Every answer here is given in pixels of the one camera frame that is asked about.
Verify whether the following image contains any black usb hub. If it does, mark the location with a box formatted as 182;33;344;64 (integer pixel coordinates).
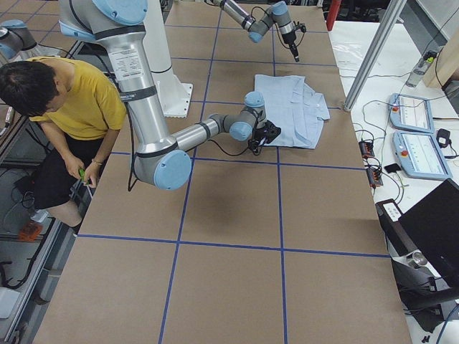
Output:
366;166;384;189
359;140;374;158

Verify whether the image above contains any black usb hub upper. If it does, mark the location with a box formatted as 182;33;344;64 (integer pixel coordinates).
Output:
359;140;374;158

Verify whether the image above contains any orange box on floor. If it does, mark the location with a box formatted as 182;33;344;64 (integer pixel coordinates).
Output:
18;221;42;242

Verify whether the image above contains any black laptop monitor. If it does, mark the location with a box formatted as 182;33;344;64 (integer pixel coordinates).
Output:
399;178;458;287

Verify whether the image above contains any black labelled box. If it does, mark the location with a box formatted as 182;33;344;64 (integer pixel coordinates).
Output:
375;199;417;256

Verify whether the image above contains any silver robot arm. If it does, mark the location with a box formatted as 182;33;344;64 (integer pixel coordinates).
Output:
204;1;307;62
59;1;281;190

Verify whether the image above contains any green handled tool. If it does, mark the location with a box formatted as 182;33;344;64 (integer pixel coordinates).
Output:
78;168;91;186

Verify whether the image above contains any teach pendant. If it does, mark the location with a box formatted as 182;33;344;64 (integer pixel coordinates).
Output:
392;130;453;181
389;93;434;133

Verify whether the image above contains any black power adapter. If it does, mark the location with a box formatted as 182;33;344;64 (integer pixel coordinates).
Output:
436;128;451;148

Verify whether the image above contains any wooden board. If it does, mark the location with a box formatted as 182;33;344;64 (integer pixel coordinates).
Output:
423;30;458;88

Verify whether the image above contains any upper teach pendant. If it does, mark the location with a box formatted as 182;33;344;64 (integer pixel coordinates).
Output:
389;93;434;133

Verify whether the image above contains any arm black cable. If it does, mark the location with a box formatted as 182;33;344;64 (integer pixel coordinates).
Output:
127;103;262;193

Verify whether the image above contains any red fire extinguisher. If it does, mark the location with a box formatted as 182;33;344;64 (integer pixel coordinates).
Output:
326;0;341;32

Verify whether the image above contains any person in yellow shirt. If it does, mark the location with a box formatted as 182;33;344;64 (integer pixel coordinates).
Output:
1;57;127;230

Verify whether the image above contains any lower teach pendant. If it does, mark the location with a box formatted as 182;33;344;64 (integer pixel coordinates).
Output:
392;130;453;181

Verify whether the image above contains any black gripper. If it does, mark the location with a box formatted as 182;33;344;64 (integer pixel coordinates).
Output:
247;120;280;155
281;21;307;62

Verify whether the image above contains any aluminium frame post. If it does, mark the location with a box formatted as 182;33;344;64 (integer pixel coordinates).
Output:
344;0;407;112

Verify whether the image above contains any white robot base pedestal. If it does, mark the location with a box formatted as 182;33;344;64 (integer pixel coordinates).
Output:
143;0;193;118

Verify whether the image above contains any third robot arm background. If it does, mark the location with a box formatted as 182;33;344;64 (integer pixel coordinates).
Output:
1;19;37;66

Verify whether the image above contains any light blue button shirt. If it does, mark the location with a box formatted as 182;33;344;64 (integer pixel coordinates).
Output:
255;75;330;149

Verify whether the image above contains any black usb hub lower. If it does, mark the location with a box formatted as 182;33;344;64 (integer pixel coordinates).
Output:
366;166;384;189

